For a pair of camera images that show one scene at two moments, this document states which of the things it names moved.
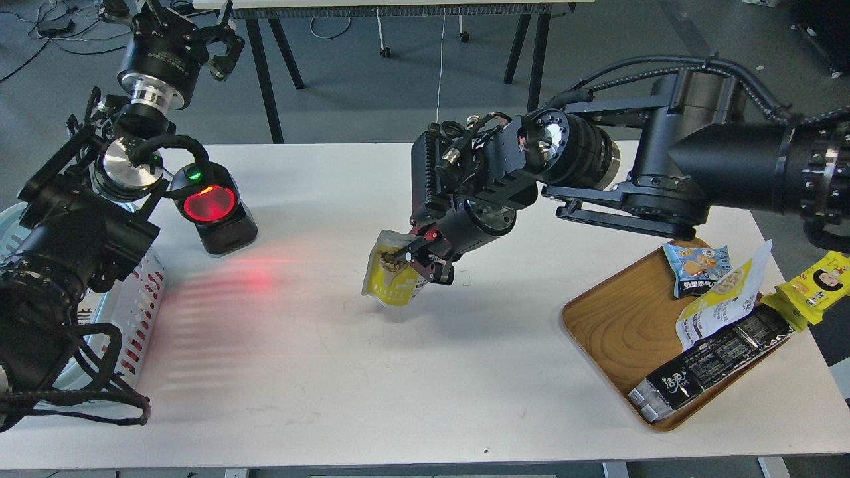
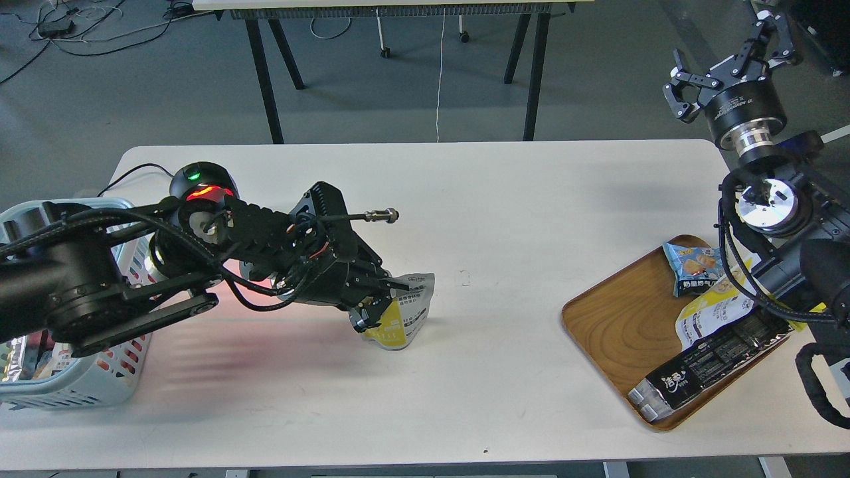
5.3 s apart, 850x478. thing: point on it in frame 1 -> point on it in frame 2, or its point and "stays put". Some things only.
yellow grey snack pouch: (391, 281) -> (407, 314)
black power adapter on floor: (55, 28) stays put
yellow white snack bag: (732, 299) stays put
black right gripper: (449, 230) -> (741, 97)
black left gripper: (161, 64) -> (341, 273)
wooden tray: (623, 325) stays put
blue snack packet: (697, 269) stays put
